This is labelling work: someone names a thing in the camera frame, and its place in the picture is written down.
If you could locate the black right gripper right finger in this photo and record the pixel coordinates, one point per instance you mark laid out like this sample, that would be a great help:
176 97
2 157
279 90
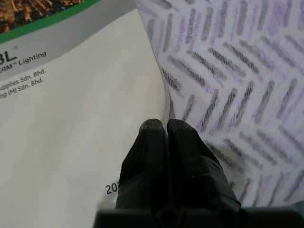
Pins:
192 171

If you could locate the white herringbone patterned mattress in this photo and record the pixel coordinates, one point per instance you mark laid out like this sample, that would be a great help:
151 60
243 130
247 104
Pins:
237 71

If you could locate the white lighting catalogue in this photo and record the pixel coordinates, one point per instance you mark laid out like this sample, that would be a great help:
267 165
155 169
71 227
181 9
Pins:
71 118

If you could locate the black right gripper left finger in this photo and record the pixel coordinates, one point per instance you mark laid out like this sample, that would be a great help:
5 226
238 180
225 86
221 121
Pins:
145 166

